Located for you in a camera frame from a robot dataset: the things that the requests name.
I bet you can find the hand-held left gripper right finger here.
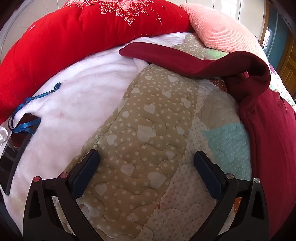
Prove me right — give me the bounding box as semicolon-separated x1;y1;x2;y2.
194;151;270;241

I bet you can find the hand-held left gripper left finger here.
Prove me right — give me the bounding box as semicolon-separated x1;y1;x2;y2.
22;149;104;241

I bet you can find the dark red garment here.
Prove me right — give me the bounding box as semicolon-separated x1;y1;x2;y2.
118;43;296;241

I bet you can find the black flat device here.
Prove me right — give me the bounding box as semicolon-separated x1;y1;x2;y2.
0;113;41;195

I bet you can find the heart-print patchwork quilt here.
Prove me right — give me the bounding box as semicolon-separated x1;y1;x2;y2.
53;35;296;241

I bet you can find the white fleece blanket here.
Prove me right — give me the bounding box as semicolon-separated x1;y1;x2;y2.
2;31;185;232

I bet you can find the clear plastic piece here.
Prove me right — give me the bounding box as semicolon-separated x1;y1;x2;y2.
0;126;8;146

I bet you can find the wooden door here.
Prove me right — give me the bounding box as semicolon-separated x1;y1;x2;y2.
276;35;296;98

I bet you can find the red floral quilt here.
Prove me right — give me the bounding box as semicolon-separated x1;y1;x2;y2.
0;0;193;123

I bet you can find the teal door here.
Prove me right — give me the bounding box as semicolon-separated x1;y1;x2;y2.
262;7;289;72

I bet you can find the white wardrobe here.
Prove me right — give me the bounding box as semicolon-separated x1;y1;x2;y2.
213;0;266;40

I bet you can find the grey round headboard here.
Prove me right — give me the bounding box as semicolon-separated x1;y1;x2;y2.
0;0;68;57

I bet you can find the blue lanyard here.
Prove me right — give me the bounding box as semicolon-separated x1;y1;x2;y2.
7;82;62;135

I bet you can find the pink corduroy pillow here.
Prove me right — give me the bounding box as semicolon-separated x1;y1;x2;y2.
180;3;264;58

